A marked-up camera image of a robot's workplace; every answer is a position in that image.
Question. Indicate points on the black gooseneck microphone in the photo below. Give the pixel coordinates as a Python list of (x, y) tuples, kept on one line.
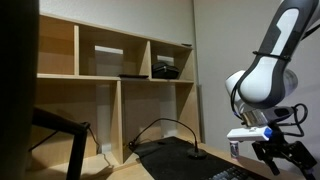
[(196, 152)]

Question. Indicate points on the black bag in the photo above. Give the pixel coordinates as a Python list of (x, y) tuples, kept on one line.
[(165, 70)]

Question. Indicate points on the black metal stand frame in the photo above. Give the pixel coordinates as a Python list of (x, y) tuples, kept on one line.
[(66, 133)]

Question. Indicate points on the wooden shelf unit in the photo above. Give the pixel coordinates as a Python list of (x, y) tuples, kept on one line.
[(113, 90)]

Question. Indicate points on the black desk mat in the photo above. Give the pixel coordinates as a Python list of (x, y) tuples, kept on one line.
[(180, 160)]

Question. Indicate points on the small white can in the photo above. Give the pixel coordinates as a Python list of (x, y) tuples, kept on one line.
[(234, 149)]

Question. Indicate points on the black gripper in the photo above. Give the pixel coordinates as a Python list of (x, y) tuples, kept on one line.
[(281, 150)]

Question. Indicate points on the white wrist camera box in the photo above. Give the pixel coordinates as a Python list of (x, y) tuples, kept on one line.
[(249, 134)]

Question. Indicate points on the large black monitor edge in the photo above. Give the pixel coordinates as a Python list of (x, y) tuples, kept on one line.
[(16, 90)]

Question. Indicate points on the grey mechanical keyboard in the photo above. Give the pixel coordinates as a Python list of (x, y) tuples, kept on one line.
[(230, 174)]

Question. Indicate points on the small dark flat object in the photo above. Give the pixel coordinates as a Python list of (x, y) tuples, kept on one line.
[(186, 44)]

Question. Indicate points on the flat black tablet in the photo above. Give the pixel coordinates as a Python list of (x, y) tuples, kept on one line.
[(133, 76)]

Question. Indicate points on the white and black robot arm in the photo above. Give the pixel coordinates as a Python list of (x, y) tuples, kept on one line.
[(271, 63)]

